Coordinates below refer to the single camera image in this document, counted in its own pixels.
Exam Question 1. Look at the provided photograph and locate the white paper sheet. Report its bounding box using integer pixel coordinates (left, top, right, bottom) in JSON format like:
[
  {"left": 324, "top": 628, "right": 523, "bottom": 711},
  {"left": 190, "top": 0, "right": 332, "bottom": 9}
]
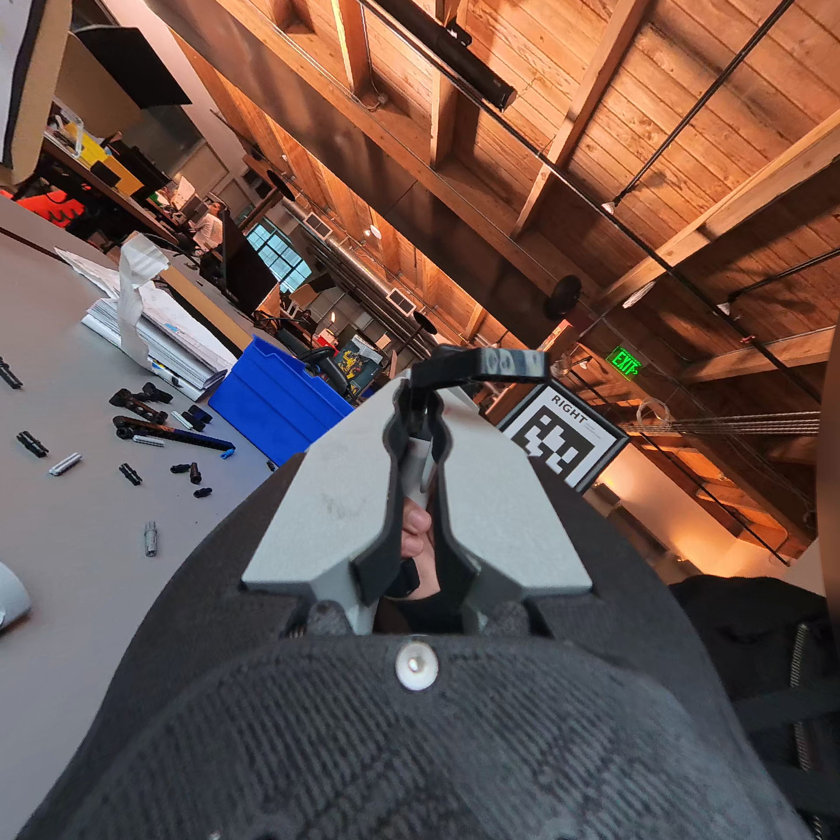
[{"left": 56, "top": 246, "right": 122, "bottom": 299}]

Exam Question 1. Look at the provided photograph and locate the paned window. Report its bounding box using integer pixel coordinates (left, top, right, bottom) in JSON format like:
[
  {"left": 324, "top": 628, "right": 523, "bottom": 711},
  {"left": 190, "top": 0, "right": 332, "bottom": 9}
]
[{"left": 244, "top": 222, "right": 312, "bottom": 293}]

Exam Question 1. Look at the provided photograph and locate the metal air duct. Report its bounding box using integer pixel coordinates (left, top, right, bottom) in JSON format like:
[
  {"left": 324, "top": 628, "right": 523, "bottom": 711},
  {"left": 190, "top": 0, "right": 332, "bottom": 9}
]
[{"left": 282, "top": 197, "right": 421, "bottom": 316}]

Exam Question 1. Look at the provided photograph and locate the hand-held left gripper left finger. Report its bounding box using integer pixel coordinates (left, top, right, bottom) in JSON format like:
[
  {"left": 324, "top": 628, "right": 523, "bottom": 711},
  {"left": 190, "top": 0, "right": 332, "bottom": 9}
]
[{"left": 240, "top": 377, "right": 421, "bottom": 634}]

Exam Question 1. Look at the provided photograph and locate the clear plastic bag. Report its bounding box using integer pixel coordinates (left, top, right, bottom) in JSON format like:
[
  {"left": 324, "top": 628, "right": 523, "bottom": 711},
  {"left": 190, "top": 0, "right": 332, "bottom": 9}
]
[{"left": 117, "top": 233, "right": 170, "bottom": 365}]

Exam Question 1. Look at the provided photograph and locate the black ceiling light tube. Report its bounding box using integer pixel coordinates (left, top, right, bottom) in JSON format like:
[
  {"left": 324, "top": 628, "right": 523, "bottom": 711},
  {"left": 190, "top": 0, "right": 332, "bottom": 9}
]
[{"left": 374, "top": 0, "right": 519, "bottom": 112}]

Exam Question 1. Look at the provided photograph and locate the stack of instruction booklets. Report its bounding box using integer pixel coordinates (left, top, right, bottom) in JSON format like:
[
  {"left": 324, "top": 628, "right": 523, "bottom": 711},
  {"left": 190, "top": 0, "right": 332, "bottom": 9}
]
[{"left": 82, "top": 279, "right": 238, "bottom": 401}]

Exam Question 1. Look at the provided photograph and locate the black lego connector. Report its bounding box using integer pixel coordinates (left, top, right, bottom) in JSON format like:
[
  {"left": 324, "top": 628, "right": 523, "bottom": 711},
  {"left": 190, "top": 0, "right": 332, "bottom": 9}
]
[{"left": 108, "top": 382, "right": 173, "bottom": 424}]

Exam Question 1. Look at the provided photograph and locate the black monitor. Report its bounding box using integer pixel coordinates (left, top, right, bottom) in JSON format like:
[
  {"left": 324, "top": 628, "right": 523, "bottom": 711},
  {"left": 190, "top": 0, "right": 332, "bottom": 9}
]
[{"left": 220, "top": 210, "right": 280, "bottom": 316}]

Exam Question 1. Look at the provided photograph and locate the person's right hand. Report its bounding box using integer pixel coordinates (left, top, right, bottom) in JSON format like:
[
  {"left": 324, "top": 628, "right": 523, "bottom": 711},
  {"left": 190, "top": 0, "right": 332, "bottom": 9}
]
[{"left": 397, "top": 502, "right": 439, "bottom": 598}]

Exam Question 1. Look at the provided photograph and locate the blue plastic bin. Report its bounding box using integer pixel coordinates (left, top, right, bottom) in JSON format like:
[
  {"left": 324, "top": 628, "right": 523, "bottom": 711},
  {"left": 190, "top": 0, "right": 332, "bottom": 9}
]
[{"left": 207, "top": 335, "right": 355, "bottom": 468}]

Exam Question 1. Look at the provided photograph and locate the long black lego beam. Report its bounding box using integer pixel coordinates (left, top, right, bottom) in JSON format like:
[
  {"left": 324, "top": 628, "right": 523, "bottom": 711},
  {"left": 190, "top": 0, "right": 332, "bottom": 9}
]
[{"left": 113, "top": 415, "right": 236, "bottom": 459}]

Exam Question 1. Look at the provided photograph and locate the black lego technic frame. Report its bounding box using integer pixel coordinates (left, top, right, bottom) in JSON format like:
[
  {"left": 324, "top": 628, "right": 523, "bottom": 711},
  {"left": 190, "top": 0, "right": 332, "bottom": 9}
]
[{"left": 410, "top": 346, "right": 551, "bottom": 403}]

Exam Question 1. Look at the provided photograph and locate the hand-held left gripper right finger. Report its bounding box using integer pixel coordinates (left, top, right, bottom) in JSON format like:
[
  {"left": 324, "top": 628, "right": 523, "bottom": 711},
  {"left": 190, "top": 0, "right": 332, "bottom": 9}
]
[{"left": 423, "top": 382, "right": 595, "bottom": 632}]

